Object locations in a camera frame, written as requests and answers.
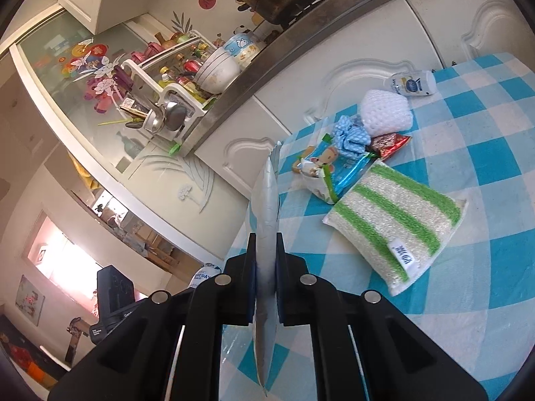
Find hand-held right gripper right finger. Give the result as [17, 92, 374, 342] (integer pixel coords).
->
[276, 233, 490, 401]

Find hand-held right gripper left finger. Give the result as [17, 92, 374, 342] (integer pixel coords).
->
[48, 233, 256, 401]

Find silver foil packet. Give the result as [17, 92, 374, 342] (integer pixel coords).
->
[250, 144, 280, 397]

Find red snack wrapper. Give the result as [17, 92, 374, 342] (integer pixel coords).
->
[370, 132, 412, 160]

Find white printed plastic bag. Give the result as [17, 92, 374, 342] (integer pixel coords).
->
[193, 262, 223, 290]

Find yellow hanging cloth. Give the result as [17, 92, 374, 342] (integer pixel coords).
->
[69, 154, 99, 188]

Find green snack packet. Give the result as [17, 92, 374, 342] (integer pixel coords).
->
[292, 155, 331, 201]

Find green striped scrubbing cloth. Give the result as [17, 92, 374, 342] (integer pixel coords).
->
[322, 159, 469, 297]

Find blue cow snack wrapper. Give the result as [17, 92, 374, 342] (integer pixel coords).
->
[299, 134, 381, 205]

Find frosted glass sliding door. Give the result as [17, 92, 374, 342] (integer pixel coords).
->
[8, 8, 251, 260]

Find blue dotted cloth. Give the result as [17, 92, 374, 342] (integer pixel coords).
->
[332, 115, 370, 159]

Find metal ladle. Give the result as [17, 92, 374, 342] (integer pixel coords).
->
[146, 100, 187, 134]

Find white foam fruit net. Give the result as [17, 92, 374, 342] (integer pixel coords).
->
[358, 89, 414, 136]

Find flower stickers on glass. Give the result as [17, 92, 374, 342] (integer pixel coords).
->
[63, 39, 126, 113]

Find white ceramic bowl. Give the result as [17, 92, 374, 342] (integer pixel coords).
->
[194, 46, 242, 93]

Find white plastic kitchen rack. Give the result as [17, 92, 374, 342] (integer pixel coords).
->
[121, 29, 222, 143]

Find row of condiment bottles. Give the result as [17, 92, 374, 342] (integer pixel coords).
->
[159, 31, 214, 97]

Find white blue cartoon cup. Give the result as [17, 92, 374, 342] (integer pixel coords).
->
[223, 33, 266, 70]

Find small white bottle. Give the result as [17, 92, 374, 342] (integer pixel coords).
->
[387, 70, 437, 98]

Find white kitchen cabinet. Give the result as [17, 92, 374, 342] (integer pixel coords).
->
[194, 0, 535, 197]

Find framed wall picture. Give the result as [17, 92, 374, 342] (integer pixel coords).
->
[16, 276, 46, 326]

